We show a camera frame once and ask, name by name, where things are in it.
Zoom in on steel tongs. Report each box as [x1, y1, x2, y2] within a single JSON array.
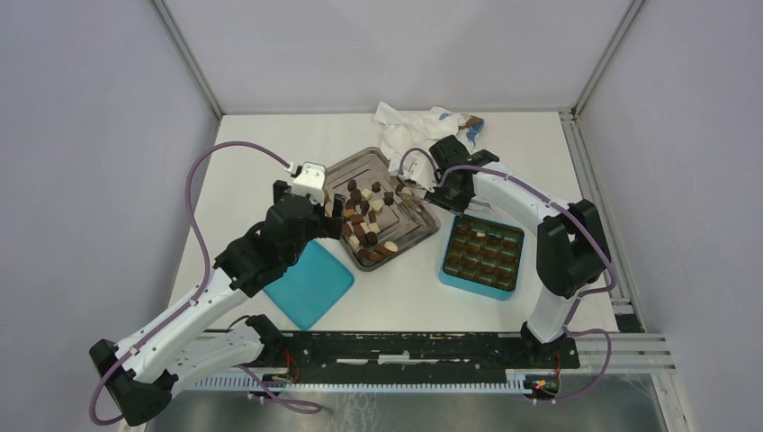
[[400, 184, 496, 213]]

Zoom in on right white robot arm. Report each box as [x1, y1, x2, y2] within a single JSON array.
[[425, 136, 617, 367]]

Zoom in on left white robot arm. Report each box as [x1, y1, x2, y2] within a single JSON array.
[[88, 181, 346, 427]]

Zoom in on teal chocolate box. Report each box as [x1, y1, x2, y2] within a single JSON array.
[[438, 215, 525, 301]]

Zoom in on teal box lid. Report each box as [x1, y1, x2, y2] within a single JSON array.
[[264, 241, 355, 330]]

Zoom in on steel tray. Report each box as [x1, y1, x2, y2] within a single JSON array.
[[326, 148, 440, 272]]

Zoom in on white crumpled cloth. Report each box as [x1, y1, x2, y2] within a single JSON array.
[[373, 102, 484, 184]]

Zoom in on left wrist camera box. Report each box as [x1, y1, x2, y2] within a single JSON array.
[[289, 162, 327, 204]]

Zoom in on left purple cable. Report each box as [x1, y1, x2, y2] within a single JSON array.
[[89, 140, 323, 427]]

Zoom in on purple cable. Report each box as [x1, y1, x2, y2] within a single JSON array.
[[398, 147, 619, 403], [89, 140, 323, 427]]

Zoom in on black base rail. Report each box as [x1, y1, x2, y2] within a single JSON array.
[[248, 331, 565, 384]]

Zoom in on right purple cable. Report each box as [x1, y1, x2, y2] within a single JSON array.
[[398, 147, 619, 403]]

